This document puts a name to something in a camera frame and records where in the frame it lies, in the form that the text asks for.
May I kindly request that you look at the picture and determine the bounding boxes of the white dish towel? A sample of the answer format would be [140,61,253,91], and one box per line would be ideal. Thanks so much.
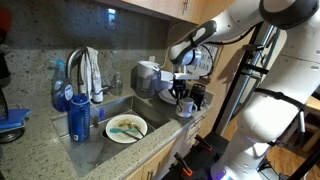
[78,46,104,104]

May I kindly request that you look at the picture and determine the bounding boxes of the clean white plate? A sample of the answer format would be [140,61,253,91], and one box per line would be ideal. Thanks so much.
[158,88,181,106]

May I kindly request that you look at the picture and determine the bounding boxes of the blue plastic tray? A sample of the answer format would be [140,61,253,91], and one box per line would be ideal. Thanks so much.
[0,105,32,144]

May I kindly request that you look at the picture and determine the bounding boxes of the metal fork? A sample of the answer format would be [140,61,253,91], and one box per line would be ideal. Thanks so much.
[132,123,146,138]

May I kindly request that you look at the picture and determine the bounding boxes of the wood framed text sign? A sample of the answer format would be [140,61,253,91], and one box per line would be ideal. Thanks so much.
[186,43,224,84]

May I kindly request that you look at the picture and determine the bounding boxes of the red wall object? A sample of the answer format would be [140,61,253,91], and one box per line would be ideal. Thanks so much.
[0,6,13,34]

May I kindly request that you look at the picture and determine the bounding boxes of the steel kitchen faucet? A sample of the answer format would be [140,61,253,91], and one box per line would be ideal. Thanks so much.
[65,46,114,98]

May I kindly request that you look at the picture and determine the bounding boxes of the blue plastic water bottle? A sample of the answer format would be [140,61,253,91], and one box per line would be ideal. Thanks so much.
[68,93,107,143]

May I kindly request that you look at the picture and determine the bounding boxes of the steel kitchen sink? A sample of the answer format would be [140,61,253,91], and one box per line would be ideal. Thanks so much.
[51,94,171,178]

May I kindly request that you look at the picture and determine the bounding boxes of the large white bowl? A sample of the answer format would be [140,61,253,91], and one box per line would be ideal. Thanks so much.
[159,70,176,91]

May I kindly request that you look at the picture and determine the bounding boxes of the white mug with letter S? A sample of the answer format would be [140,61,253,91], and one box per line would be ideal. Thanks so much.
[175,96,199,118]

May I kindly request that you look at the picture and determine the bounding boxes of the wooden base cabinet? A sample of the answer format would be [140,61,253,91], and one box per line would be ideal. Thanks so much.
[123,113,208,180]

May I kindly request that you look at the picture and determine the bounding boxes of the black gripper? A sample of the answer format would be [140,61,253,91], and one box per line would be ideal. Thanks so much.
[170,79,188,101]

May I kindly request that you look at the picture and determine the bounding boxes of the black wire dish rack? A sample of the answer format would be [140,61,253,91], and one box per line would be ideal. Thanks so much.
[0,49,11,118]

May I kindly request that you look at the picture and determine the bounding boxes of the blue dish spray bottle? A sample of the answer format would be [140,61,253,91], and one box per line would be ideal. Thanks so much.
[49,59,74,113]

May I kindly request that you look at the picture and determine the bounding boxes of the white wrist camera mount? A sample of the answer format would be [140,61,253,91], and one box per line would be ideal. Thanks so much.
[172,71,202,81]

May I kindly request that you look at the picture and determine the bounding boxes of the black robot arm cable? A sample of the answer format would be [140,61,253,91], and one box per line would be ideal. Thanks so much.
[189,21,265,68]

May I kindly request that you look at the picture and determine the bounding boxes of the black metal robot stand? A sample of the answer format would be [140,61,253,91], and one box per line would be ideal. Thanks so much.
[213,19,291,134]

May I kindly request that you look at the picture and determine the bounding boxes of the black orange clamp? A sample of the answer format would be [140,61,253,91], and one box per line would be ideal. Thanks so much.
[194,133,213,152]
[173,152,194,177]

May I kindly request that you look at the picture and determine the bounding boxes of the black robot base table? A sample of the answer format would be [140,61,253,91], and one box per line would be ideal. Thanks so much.
[163,131,231,180]

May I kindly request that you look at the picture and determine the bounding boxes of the white water filter pitcher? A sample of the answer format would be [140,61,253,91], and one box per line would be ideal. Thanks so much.
[134,59,162,99]

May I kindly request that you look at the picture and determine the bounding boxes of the teal silicone spatula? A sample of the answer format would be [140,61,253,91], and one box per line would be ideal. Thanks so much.
[109,127,141,141]

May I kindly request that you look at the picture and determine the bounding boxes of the clear soap dispenser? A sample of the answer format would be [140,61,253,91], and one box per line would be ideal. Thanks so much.
[111,71,124,97]

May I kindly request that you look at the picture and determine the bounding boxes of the dirty white plate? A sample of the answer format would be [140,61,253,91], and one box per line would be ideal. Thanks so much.
[105,113,148,144]

